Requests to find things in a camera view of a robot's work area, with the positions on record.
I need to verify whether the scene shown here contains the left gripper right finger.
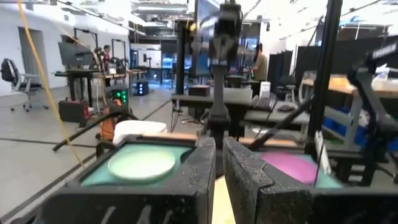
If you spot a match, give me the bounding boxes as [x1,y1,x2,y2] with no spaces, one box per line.
[222,136,398,224]

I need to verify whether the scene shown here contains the grey computer desk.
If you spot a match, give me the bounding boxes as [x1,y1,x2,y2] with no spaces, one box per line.
[170,88,312,128]

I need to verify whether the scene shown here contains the purple plate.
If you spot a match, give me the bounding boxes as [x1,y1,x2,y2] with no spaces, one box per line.
[259,151,318,187]

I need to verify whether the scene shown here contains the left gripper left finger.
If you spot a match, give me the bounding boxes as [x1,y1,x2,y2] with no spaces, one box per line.
[30,136,217,224]

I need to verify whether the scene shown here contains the computer with blue lights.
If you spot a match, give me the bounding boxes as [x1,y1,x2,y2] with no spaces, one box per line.
[134,80,150,96]

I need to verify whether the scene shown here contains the black keyboard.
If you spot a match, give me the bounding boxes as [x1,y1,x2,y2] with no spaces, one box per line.
[251,95,278,112]

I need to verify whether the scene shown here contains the black metal table frame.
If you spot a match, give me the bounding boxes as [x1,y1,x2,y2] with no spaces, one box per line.
[66,0,343,194]

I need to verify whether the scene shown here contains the white box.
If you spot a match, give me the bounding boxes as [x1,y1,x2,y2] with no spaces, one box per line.
[259,81,272,99]

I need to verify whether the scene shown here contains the black partition panel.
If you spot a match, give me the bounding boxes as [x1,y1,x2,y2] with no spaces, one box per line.
[267,50,294,94]

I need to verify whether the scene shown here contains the green table mat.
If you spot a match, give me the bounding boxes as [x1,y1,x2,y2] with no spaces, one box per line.
[80,142,343,190]

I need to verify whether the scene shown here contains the cream plate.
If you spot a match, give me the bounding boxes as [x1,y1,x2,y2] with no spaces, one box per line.
[212,175,236,224]

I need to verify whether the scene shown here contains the blue storage bins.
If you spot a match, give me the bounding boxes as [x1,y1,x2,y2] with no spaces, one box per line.
[322,106,398,151]

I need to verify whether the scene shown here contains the dark monitor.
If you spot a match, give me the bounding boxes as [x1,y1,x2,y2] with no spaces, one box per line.
[57,40,95,67]

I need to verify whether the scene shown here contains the grey office chair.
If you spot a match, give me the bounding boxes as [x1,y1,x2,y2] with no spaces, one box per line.
[6,58,50,113]

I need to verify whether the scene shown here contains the computer with green lights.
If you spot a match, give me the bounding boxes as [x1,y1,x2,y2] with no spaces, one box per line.
[111,86,130,111]

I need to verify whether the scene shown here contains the monitor with blue screen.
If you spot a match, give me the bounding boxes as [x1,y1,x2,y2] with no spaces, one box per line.
[192,0,219,78]

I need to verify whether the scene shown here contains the yellow hanging cable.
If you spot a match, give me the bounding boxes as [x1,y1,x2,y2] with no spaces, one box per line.
[17,0,86,169]

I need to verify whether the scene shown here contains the black pillar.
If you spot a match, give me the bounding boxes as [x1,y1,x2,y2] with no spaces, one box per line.
[175,19,188,96]

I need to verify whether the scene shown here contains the black floor bar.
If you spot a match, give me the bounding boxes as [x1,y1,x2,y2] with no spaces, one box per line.
[52,110,139,152]

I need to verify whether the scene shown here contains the red and black case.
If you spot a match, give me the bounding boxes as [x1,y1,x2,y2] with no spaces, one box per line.
[58,97,91,123]

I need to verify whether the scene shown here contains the wooden workbench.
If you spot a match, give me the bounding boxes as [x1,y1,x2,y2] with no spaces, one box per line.
[300,73,398,99]

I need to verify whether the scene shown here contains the orange machine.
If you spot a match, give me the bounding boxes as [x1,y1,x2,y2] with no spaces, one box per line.
[95,98,125,156]

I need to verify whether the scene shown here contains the black standing desk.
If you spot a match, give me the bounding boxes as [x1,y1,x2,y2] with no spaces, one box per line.
[53,68,101,107]

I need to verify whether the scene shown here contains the person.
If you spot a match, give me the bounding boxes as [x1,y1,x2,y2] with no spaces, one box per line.
[251,42,269,83]
[101,44,112,75]

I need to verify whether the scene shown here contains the white paper sheet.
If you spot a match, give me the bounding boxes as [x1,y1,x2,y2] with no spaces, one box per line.
[314,129,333,175]

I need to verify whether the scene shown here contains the grey door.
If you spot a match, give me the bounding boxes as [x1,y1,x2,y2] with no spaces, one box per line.
[17,26,48,90]

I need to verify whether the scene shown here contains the black computer mouse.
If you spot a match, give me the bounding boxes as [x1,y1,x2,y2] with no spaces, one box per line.
[277,104,297,113]

